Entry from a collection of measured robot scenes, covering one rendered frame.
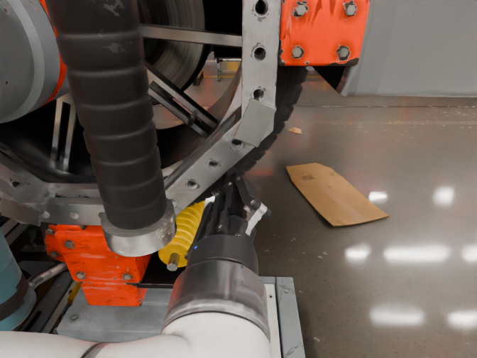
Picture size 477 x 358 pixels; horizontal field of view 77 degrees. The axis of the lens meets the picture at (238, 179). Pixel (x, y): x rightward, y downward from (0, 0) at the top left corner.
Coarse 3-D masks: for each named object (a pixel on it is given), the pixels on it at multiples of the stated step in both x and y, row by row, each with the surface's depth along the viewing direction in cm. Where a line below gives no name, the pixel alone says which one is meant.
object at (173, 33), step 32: (160, 32) 41; (192, 32) 41; (224, 32) 42; (64, 96) 46; (160, 96) 46; (224, 96) 61; (0, 128) 50; (32, 128) 55; (64, 128) 50; (192, 128) 48; (32, 160) 50; (64, 160) 52; (160, 160) 54
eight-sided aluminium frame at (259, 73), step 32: (256, 0) 30; (256, 32) 32; (256, 64) 33; (256, 96) 37; (224, 128) 42; (256, 128) 37; (0, 160) 46; (192, 160) 44; (224, 160) 39; (0, 192) 43; (32, 192) 46; (64, 192) 48; (96, 192) 48; (192, 192) 42; (96, 224) 46
